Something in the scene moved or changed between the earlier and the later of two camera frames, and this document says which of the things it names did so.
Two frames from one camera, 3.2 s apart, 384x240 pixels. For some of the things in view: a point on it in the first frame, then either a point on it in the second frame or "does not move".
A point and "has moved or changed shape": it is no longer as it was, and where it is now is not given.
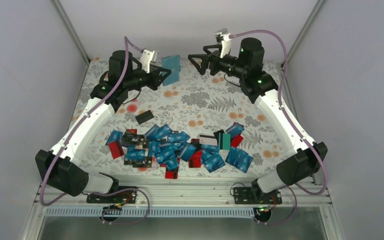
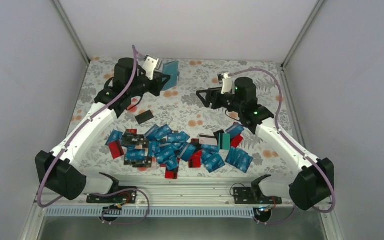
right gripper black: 205,58 to 211,93
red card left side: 116,148 does not move
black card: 144,116 does not move
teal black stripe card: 224,141 does not move
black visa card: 131,139 does not move
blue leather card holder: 172,63 has moved or changed shape
